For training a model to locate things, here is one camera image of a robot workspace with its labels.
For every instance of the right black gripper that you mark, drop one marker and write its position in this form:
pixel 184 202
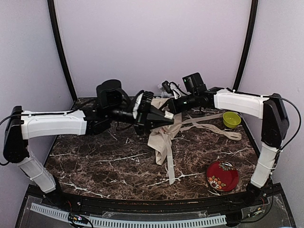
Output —
pixel 173 105

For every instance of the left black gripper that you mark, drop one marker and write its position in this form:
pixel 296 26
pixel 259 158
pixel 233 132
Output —
pixel 139 127

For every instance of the beige wrapping paper sheet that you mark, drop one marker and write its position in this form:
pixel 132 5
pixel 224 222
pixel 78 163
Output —
pixel 160 139

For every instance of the blue fake flower stem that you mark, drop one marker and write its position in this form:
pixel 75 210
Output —
pixel 163 93

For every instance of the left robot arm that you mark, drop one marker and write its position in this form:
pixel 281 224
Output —
pixel 24 125

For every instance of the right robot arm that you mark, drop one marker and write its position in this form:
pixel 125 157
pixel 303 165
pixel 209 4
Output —
pixel 268 110

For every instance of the yellow-green cup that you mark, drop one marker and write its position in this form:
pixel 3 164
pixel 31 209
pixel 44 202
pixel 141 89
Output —
pixel 231 119

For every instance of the red floral plate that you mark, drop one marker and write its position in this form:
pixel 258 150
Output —
pixel 222 176

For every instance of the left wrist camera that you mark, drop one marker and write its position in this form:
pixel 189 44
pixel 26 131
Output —
pixel 141 102

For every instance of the left black frame post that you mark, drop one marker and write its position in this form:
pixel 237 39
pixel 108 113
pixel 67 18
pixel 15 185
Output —
pixel 60 49

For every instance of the black frame post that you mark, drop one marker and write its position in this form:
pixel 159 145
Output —
pixel 247 44
pixel 60 49

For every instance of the right black frame post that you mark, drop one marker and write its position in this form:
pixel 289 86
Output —
pixel 247 44

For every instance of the white slotted cable duct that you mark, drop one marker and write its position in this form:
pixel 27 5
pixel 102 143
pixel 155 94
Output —
pixel 116 220

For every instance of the black front table rail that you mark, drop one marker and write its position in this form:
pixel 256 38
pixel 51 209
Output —
pixel 91 205

